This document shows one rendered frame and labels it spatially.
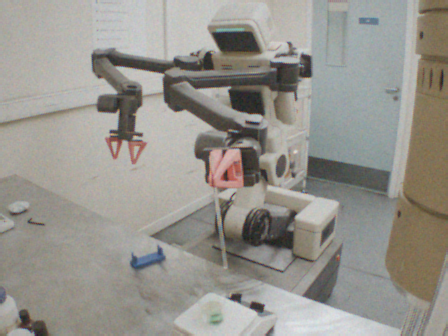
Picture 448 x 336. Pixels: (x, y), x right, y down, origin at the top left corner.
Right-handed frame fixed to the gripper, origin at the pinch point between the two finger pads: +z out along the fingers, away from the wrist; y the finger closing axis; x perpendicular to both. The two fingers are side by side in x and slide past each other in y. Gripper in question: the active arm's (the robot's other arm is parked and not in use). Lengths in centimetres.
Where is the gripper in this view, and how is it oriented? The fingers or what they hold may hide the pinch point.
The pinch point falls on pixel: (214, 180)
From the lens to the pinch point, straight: 56.6
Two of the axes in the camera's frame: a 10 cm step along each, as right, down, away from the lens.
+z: -3.2, 3.0, -9.0
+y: 9.4, -0.2, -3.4
